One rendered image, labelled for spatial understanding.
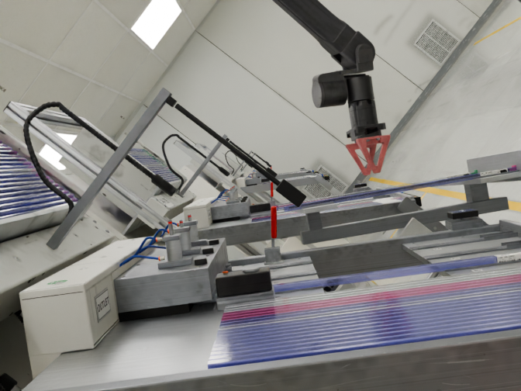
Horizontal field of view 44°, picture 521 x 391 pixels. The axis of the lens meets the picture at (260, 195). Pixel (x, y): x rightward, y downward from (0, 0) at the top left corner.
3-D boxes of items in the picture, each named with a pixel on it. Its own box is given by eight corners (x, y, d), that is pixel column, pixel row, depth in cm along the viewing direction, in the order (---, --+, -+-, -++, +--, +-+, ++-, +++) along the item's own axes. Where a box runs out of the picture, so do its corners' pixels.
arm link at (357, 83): (374, 70, 135) (364, 76, 140) (344, 73, 133) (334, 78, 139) (380, 102, 135) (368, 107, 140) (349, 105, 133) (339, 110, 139)
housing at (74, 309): (167, 306, 126) (156, 234, 126) (101, 398, 77) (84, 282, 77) (126, 311, 127) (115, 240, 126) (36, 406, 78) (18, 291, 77)
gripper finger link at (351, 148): (356, 176, 137) (350, 132, 137) (350, 178, 144) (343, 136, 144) (387, 171, 137) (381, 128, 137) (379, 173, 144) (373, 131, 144)
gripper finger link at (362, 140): (363, 174, 130) (356, 128, 130) (356, 176, 137) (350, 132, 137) (395, 170, 130) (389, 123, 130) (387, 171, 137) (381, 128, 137)
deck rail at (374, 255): (505, 254, 127) (502, 223, 126) (508, 255, 125) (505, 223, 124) (147, 301, 128) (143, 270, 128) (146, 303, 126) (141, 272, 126)
